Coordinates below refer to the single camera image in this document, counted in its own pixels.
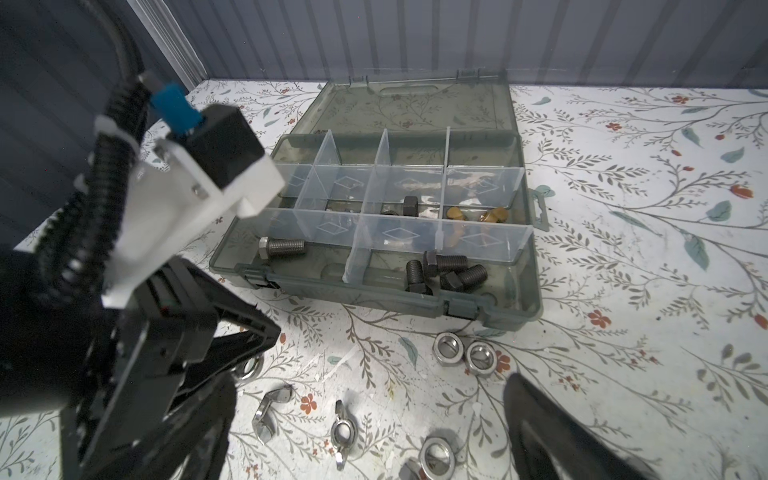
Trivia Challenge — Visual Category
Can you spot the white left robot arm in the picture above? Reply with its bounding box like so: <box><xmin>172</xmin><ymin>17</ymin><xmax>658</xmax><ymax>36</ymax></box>
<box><xmin>1</xmin><ymin>250</ymin><xmax>280</xmax><ymax>479</ymax></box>

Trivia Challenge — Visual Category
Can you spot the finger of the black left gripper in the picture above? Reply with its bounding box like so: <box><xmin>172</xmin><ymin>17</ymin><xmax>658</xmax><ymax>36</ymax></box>
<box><xmin>170</xmin><ymin>331</ymin><xmax>271</xmax><ymax>410</ymax></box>
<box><xmin>181</xmin><ymin>259</ymin><xmax>281</xmax><ymax>348</ymax></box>

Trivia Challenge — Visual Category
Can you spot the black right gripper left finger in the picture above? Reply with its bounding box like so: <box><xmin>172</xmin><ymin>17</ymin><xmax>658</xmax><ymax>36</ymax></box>
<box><xmin>119</xmin><ymin>373</ymin><xmax>237</xmax><ymax>479</ymax></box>

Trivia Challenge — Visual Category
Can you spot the black hex nut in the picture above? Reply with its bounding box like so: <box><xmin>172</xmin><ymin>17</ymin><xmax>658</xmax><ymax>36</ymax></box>
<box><xmin>402</xmin><ymin>195</ymin><xmax>419</xmax><ymax>218</ymax></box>

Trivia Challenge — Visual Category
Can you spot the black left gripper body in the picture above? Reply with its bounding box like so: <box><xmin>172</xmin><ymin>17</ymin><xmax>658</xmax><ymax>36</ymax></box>
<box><xmin>60</xmin><ymin>257</ymin><xmax>216</xmax><ymax>479</ymax></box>

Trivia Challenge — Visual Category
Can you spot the black corrugated cable conduit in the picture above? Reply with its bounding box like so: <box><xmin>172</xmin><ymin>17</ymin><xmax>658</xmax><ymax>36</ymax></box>
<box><xmin>29</xmin><ymin>0</ymin><xmax>154</xmax><ymax>307</ymax></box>

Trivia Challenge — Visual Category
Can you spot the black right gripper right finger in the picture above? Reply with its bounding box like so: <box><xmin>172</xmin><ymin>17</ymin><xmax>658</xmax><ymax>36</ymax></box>
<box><xmin>503</xmin><ymin>373</ymin><xmax>644</xmax><ymax>479</ymax></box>

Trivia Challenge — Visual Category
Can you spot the silver cap nut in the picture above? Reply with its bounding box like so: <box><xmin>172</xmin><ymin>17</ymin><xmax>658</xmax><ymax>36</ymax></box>
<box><xmin>418</xmin><ymin>437</ymin><xmax>456</xmax><ymax>480</ymax></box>

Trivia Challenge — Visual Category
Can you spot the silver hex bolt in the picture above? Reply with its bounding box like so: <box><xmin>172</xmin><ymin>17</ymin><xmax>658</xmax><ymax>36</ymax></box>
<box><xmin>258</xmin><ymin>236</ymin><xmax>306</xmax><ymax>260</ymax></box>

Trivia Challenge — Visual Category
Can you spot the transparent green compartment organizer box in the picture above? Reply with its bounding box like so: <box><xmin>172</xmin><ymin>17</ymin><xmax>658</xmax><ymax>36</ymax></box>
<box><xmin>210</xmin><ymin>69</ymin><xmax>548</xmax><ymax>331</ymax></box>

